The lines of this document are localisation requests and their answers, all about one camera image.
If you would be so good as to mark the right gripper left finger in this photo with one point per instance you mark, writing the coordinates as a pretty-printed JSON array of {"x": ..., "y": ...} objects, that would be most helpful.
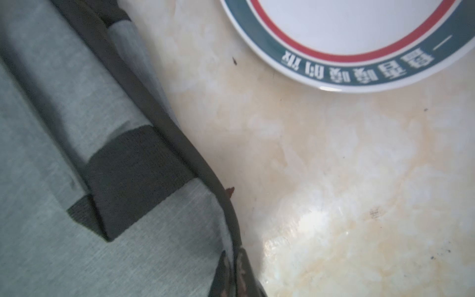
[{"x": 222, "y": 284}]

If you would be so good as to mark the white plate green red rim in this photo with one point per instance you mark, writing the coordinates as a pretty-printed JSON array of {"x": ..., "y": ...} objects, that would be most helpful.
[{"x": 356, "y": 46}]

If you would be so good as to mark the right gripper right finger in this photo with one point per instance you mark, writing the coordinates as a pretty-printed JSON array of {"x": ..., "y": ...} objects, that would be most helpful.
[{"x": 246, "y": 283}]

